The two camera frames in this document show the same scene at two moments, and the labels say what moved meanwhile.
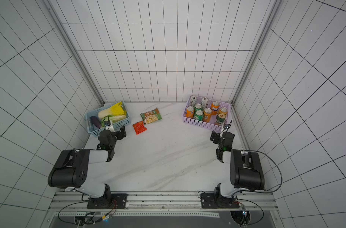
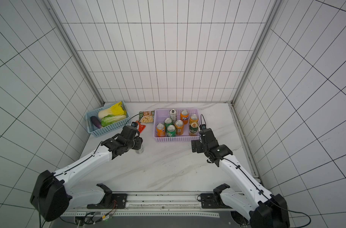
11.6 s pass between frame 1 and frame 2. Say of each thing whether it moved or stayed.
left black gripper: moved
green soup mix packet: stayed
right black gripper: moved
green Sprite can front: moved
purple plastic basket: moved
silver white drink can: moved
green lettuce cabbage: stayed
